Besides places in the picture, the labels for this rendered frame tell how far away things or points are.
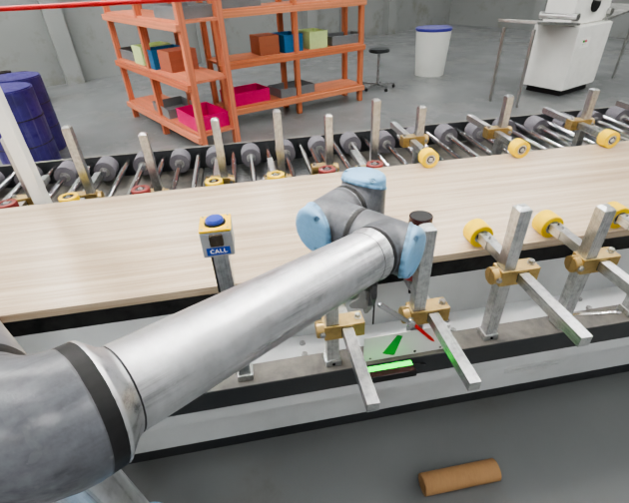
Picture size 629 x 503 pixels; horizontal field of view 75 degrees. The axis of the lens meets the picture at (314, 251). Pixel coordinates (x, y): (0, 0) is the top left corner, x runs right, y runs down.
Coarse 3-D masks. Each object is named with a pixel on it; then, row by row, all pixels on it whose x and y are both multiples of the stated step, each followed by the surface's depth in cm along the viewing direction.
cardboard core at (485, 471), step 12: (444, 468) 159; (456, 468) 158; (468, 468) 158; (480, 468) 157; (492, 468) 157; (420, 480) 160; (432, 480) 155; (444, 480) 155; (456, 480) 155; (468, 480) 155; (480, 480) 156; (492, 480) 157; (432, 492) 154; (444, 492) 156
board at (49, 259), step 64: (192, 192) 178; (256, 192) 176; (320, 192) 173; (448, 192) 169; (512, 192) 167; (576, 192) 165; (0, 256) 142; (64, 256) 140; (128, 256) 139; (192, 256) 137; (256, 256) 136; (448, 256) 134; (0, 320) 118
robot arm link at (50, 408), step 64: (320, 256) 55; (384, 256) 62; (192, 320) 40; (256, 320) 43; (0, 384) 29; (64, 384) 30; (128, 384) 33; (192, 384) 38; (0, 448) 27; (64, 448) 29; (128, 448) 32
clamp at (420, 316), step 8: (408, 304) 118; (432, 304) 118; (440, 304) 118; (400, 312) 119; (408, 312) 116; (416, 312) 116; (424, 312) 116; (432, 312) 117; (440, 312) 117; (448, 312) 118; (416, 320) 117; (424, 320) 118
